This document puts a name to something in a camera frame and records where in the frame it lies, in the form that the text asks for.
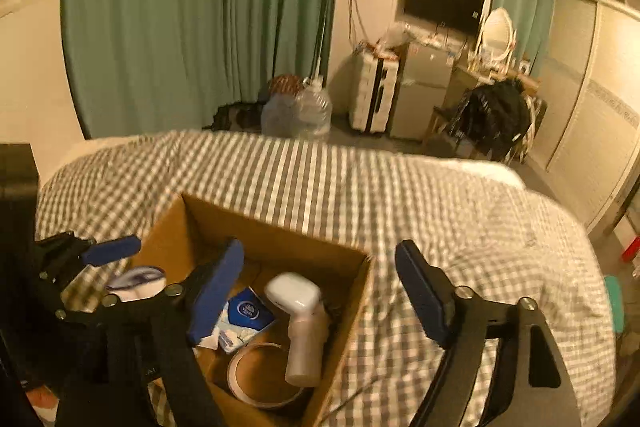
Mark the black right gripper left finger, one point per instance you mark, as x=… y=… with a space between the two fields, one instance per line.
x=124 y=346

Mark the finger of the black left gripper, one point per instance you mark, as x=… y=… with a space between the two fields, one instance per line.
x=65 y=254

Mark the blue Vinda tissue pack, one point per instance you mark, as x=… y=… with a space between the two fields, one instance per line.
x=244 y=317

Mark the white bottle with cap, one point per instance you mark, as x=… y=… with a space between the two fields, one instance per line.
x=308 y=333

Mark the white earbuds case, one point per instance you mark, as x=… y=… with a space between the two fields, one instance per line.
x=293 y=293

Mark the white rolled socks in box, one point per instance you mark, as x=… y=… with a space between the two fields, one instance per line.
x=138 y=283

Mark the tape roll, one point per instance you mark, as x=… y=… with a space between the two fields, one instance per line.
x=256 y=376

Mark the brown cardboard box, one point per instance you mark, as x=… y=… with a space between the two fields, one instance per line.
x=287 y=320

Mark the white louvred wardrobe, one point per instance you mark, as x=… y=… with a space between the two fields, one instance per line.
x=587 y=145

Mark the clear water jug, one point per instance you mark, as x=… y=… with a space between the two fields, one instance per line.
x=278 y=115
x=312 y=112

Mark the green curtain left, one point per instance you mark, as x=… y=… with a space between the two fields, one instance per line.
x=140 y=66

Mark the black backpack on chair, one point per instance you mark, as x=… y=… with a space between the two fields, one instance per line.
x=493 y=117

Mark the brown patterned bag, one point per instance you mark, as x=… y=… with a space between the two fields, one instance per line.
x=286 y=85

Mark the silver mini fridge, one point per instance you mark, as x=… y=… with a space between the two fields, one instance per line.
x=423 y=78

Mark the white suitcase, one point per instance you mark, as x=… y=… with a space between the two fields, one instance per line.
x=373 y=88

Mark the white oval vanity mirror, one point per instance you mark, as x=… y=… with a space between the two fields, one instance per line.
x=496 y=40

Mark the black wall television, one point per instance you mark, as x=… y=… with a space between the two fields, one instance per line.
x=460 y=15

